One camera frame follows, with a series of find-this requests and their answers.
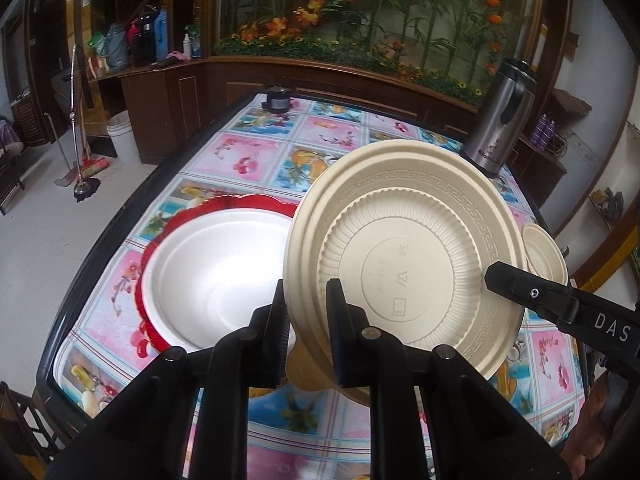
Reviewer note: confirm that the white bucket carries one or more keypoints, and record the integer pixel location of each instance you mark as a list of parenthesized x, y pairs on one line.
[(119, 129)]

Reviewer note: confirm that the small black jar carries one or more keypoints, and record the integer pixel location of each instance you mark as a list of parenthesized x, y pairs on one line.
[(278, 100)]

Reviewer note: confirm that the person's right hand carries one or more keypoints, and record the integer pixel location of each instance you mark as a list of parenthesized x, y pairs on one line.
[(588, 438)]

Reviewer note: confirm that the colourful fruit tablecloth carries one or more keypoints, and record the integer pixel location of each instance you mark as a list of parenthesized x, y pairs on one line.
[(265, 206)]

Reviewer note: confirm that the blue container on counter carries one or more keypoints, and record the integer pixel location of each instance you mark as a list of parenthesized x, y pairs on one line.
[(161, 35)]

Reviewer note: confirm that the steel thermos jug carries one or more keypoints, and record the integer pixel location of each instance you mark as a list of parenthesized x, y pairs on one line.
[(502, 117)]

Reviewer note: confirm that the purple bottles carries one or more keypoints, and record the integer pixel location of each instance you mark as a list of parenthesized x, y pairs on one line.
[(543, 132)]

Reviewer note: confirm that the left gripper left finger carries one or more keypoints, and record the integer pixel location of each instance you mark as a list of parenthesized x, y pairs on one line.
[(186, 414)]

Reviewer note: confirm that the wooden side counter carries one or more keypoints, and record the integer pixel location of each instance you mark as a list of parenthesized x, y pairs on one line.
[(167, 105)]

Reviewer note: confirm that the grey kettle on counter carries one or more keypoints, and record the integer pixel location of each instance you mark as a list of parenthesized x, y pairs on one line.
[(115, 48)]

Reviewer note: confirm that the white bowl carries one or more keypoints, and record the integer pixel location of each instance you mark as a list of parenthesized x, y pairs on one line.
[(215, 274)]

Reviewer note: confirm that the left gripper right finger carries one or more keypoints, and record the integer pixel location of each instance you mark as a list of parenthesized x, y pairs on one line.
[(433, 415)]

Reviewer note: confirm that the beige bowl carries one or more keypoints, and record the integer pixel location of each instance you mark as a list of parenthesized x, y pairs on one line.
[(543, 255), (409, 229)]

